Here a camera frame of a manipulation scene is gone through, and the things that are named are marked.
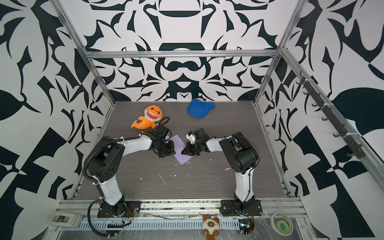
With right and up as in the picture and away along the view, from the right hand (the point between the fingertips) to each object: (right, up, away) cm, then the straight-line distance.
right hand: (182, 151), depth 93 cm
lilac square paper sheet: (-2, +3, +3) cm, 5 cm away
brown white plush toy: (+14, -28, -25) cm, 40 cm away
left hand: (-3, +1, 0) cm, 3 cm away
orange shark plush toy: (-21, +23, +9) cm, 32 cm away
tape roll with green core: (+48, -28, -22) cm, 60 cm away
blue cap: (+11, +27, +19) cm, 35 cm away
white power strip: (-52, -26, -23) cm, 63 cm away
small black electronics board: (+31, -30, -21) cm, 48 cm away
